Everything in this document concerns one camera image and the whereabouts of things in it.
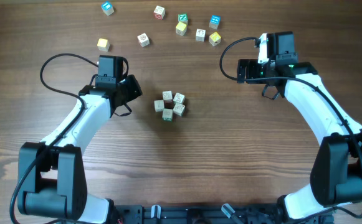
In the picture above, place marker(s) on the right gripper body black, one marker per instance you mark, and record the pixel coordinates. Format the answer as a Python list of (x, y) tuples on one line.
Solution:
[(254, 70)]

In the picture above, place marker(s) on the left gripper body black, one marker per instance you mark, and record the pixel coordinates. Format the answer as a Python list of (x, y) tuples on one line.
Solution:
[(130, 88)]

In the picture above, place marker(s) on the plain white block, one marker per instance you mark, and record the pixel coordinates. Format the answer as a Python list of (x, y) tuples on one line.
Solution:
[(167, 115), (159, 105)]

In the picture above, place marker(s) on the red-framed picture block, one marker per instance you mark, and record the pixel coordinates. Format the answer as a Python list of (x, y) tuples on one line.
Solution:
[(167, 96)]

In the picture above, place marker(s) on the white block green edge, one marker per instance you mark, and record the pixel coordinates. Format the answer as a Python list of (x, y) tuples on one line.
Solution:
[(179, 98), (179, 109)]

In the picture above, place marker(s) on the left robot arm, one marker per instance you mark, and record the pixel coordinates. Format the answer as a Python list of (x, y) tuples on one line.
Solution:
[(51, 176)]

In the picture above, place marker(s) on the yellow block left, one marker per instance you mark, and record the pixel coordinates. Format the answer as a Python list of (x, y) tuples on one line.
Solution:
[(103, 45)]

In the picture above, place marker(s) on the yellow block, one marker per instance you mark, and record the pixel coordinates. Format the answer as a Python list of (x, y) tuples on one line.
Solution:
[(103, 45), (181, 28), (215, 39)]

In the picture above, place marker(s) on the white block red picture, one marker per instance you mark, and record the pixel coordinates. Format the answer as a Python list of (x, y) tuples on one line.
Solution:
[(143, 40)]

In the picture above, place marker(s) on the yellow block right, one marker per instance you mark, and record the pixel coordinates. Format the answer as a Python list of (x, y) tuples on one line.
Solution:
[(215, 39)]

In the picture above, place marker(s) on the blue block top right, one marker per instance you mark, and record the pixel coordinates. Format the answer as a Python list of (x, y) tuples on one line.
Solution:
[(214, 21)]

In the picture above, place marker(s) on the blue letter block far left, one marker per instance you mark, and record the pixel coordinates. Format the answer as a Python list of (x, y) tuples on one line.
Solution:
[(107, 8)]

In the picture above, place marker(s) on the red-edged block top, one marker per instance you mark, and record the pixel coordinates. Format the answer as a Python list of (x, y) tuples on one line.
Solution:
[(159, 12)]

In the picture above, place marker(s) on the yellow block centre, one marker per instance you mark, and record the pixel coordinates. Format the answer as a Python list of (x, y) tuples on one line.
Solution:
[(181, 28)]

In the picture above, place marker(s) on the green letter N block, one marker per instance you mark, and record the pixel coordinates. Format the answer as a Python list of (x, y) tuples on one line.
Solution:
[(183, 18)]

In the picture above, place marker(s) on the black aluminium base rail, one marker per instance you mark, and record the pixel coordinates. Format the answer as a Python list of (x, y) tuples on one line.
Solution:
[(252, 214)]

